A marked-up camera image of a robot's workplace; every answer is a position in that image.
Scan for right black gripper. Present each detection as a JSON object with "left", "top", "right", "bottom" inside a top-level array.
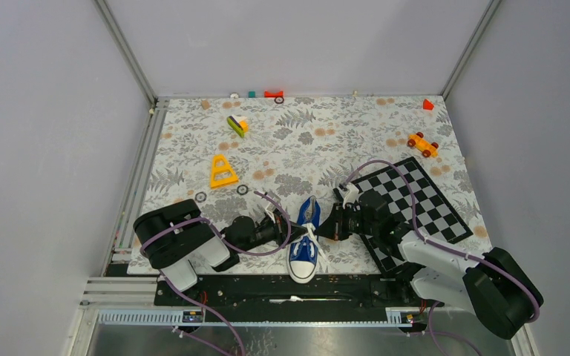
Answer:
[{"left": 314, "top": 202, "right": 379, "bottom": 241}]

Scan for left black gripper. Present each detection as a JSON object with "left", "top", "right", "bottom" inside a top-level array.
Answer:
[{"left": 237, "top": 208, "right": 307, "bottom": 254}]

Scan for white shoelace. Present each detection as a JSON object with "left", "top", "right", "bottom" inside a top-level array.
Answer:
[{"left": 288, "top": 223, "right": 329, "bottom": 265}]

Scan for blue canvas sneaker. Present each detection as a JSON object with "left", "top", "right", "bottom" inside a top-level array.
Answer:
[{"left": 286, "top": 196, "right": 321, "bottom": 284}]

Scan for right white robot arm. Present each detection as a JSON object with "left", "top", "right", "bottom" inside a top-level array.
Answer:
[{"left": 314, "top": 191, "right": 544, "bottom": 340}]

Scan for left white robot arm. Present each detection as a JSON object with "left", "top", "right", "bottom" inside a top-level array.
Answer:
[{"left": 133, "top": 200, "right": 309, "bottom": 305}]

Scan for black white chessboard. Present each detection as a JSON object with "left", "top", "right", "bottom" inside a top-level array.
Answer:
[{"left": 351, "top": 156, "right": 474, "bottom": 275}]

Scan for yellow plastic triangle toy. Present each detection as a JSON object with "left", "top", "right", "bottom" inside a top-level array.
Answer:
[{"left": 209, "top": 154, "right": 239, "bottom": 189}]

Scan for floral patterned mat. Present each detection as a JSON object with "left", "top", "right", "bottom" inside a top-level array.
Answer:
[{"left": 141, "top": 96, "right": 491, "bottom": 251}]

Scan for stacked toy bricks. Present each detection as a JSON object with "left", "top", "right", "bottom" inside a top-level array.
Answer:
[{"left": 226, "top": 115, "right": 249, "bottom": 138}]

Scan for orange toy car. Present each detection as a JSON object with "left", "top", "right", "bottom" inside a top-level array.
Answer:
[{"left": 407, "top": 131, "right": 439, "bottom": 158}]

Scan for red triangular block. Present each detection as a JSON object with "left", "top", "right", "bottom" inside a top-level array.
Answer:
[{"left": 422, "top": 99, "right": 435, "bottom": 111}]

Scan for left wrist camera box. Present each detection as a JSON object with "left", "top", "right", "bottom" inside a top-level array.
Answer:
[{"left": 264, "top": 203, "right": 281, "bottom": 224}]

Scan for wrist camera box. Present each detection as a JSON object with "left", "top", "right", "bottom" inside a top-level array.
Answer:
[
  {"left": 338, "top": 182, "right": 360, "bottom": 208},
  {"left": 264, "top": 203, "right": 281, "bottom": 224}
]

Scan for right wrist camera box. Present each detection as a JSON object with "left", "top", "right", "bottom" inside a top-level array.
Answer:
[{"left": 338, "top": 182, "right": 360, "bottom": 208}]

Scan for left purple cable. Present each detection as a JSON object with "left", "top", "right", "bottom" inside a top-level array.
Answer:
[{"left": 140, "top": 190, "right": 294, "bottom": 356}]

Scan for purple cable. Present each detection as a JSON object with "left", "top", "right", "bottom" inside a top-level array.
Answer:
[
  {"left": 336, "top": 159, "right": 542, "bottom": 356},
  {"left": 140, "top": 190, "right": 294, "bottom": 356}
]

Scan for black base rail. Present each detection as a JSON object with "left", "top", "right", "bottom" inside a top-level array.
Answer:
[{"left": 154, "top": 273, "right": 446, "bottom": 323}]

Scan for red block at wall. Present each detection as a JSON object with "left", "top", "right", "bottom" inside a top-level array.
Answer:
[{"left": 263, "top": 90, "right": 284, "bottom": 98}]

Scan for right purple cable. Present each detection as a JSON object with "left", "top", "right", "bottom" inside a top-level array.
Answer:
[{"left": 336, "top": 159, "right": 542, "bottom": 356}]

